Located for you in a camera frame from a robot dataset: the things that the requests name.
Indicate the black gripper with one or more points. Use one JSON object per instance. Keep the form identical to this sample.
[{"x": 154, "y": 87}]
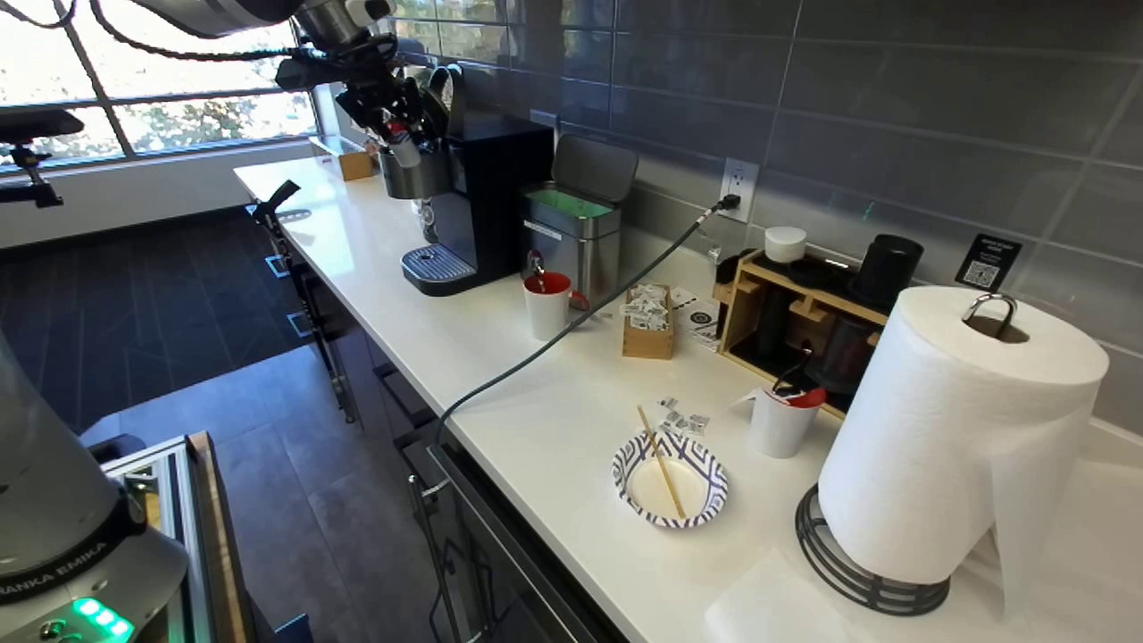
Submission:
[{"x": 351, "y": 68}]

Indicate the coffee capsule rack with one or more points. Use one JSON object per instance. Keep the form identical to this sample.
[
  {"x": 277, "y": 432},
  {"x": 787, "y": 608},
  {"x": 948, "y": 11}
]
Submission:
[{"x": 444, "y": 95}]

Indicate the black coffee machine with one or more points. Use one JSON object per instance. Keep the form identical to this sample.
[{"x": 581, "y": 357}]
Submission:
[{"x": 501, "y": 201}]

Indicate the small wooden box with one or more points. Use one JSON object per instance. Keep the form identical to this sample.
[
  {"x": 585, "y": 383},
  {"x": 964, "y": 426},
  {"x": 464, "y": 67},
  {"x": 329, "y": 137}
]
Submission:
[{"x": 359, "y": 164}]

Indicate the black tripod stand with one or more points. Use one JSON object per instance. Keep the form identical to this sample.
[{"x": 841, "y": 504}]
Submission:
[{"x": 278, "y": 199}]

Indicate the steel bin with green bag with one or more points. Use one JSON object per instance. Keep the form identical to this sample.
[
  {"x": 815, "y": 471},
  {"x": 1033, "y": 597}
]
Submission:
[{"x": 591, "y": 251}]

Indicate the white cup with red contents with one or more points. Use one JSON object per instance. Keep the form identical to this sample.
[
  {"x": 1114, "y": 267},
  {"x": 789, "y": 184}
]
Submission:
[{"x": 548, "y": 305}]

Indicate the wooden countertop organizer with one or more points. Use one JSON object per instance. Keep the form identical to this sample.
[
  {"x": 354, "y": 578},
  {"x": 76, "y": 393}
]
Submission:
[{"x": 752, "y": 309}]

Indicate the small white cup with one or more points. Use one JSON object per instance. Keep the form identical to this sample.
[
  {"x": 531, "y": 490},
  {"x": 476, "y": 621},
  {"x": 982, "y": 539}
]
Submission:
[{"x": 783, "y": 246}]

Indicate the small scattered foil pieces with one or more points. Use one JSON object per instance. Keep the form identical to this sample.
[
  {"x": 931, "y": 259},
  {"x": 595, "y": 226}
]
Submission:
[{"x": 684, "y": 417}]

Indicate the wooden chopstick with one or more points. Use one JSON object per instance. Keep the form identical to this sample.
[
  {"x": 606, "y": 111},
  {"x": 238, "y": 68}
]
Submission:
[{"x": 663, "y": 467}]

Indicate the dark base cabinet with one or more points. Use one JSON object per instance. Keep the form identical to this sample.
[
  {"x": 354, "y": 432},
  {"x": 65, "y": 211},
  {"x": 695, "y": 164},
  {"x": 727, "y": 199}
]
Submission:
[{"x": 476, "y": 573}]

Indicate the white cup with utensils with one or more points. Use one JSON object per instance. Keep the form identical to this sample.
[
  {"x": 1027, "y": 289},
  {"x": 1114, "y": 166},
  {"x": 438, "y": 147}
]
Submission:
[{"x": 778, "y": 432}]

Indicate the red utensil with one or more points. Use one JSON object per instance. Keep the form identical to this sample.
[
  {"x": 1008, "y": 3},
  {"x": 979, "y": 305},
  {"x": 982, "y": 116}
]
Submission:
[{"x": 808, "y": 398}]

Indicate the black cylindrical container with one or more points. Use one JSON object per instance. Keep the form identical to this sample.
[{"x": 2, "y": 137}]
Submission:
[{"x": 889, "y": 271}]

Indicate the black QR code sign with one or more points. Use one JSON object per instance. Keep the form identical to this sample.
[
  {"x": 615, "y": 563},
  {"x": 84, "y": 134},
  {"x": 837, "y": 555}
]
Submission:
[{"x": 988, "y": 262}]

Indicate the white paper towel roll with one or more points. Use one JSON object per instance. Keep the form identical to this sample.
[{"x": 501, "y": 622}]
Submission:
[{"x": 931, "y": 451}]

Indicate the white wall outlet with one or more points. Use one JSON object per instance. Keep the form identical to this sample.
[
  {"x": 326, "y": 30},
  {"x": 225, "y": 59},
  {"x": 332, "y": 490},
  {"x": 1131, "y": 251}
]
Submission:
[{"x": 740, "y": 176}]

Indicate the aluminium frame cart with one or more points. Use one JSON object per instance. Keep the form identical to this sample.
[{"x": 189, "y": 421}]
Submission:
[{"x": 154, "y": 489}]

